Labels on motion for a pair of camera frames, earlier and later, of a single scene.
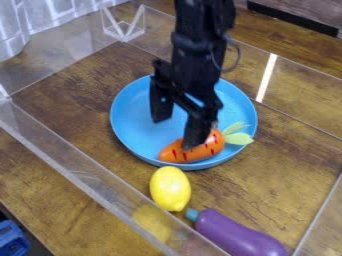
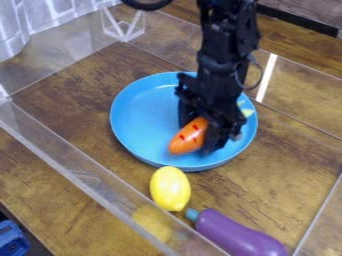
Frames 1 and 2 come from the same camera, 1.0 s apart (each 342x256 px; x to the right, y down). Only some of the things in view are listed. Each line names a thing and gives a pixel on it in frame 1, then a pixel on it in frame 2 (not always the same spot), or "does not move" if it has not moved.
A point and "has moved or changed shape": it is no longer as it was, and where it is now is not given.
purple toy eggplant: (234, 237) does not move
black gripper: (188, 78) -> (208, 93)
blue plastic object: (12, 241) does not move
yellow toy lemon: (169, 188) does not move
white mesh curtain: (27, 16) does not move
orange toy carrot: (173, 153) has moved or changed shape
